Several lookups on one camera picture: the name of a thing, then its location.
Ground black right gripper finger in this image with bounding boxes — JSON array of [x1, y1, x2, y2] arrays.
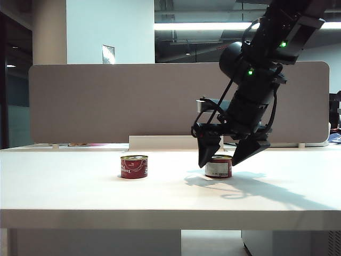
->
[[198, 134, 224, 169], [231, 132, 272, 166]]

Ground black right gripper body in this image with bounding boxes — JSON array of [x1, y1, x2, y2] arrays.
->
[[191, 90, 273, 142]]

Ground tomato can with white label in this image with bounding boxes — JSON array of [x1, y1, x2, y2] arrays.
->
[[204, 154, 233, 179]]

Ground red tomato can white lettering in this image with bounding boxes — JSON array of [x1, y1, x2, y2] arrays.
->
[[120, 155, 149, 179]]

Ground dark seated person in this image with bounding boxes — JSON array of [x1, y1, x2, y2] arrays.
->
[[328, 90, 341, 131]]

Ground grey-brown desk divider panel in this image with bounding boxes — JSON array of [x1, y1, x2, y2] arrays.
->
[[28, 61, 330, 145]]

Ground thick black cable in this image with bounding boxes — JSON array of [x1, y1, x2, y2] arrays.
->
[[265, 63, 283, 131]]

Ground thin black looped cable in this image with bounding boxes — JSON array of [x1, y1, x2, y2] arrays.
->
[[190, 77, 235, 139]]

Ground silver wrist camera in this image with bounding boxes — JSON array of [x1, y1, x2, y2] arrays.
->
[[196, 95, 232, 114]]

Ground small wall poster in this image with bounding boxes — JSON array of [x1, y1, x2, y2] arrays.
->
[[102, 44, 116, 65]]

